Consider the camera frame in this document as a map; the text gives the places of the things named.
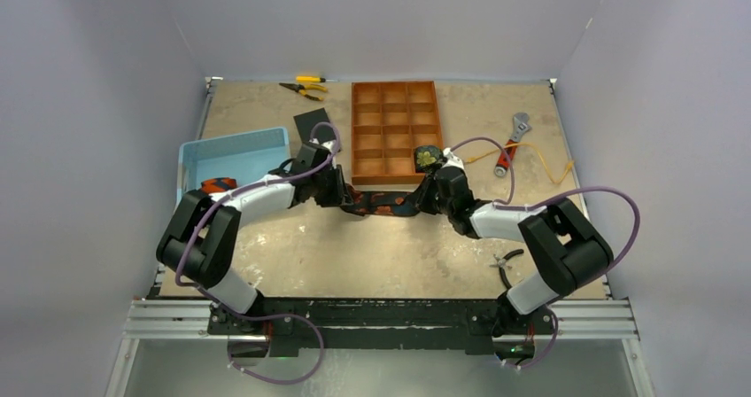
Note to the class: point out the yellow handled screwdriver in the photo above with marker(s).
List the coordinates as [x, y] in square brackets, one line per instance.
[313, 79]

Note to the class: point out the black foam block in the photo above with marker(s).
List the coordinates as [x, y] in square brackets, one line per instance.
[316, 124]

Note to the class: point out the red handled adjustable wrench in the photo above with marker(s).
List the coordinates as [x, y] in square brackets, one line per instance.
[521, 127]

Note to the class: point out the dark orange floral tie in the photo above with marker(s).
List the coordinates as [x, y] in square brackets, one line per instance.
[389, 203]

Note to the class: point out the light blue plastic basket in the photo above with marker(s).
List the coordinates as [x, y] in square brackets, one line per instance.
[245, 157]

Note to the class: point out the aluminium frame rail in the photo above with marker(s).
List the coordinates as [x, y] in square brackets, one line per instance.
[177, 319]

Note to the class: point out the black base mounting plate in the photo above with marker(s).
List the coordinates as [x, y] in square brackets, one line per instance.
[475, 326]

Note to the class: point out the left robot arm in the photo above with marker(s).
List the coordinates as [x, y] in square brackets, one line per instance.
[200, 238]

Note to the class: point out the orange navy striped tie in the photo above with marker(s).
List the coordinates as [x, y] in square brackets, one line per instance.
[218, 184]

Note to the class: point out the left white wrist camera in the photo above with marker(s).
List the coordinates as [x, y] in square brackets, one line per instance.
[332, 145]

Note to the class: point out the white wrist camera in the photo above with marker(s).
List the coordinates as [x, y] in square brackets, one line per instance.
[332, 145]
[450, 159]

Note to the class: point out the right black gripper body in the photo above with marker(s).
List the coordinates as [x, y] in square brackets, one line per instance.
[429, 189]

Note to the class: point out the rolled yellow floral tie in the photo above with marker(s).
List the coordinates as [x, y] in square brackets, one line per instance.
[427, 158]

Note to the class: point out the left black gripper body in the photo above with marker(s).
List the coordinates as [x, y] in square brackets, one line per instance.
[327, 190]

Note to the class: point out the orange wooden compartment tray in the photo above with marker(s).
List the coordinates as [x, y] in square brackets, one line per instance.
[389, 121]

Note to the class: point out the yellow handled pliers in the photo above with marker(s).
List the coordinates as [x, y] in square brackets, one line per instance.
[306, 90]

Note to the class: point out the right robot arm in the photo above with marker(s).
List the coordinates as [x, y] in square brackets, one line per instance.
[566, 249]

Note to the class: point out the black handled pliers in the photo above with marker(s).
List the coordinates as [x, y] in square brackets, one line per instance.
[501, 264]

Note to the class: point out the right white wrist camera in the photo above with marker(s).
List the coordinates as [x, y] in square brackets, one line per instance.
[450, 159]

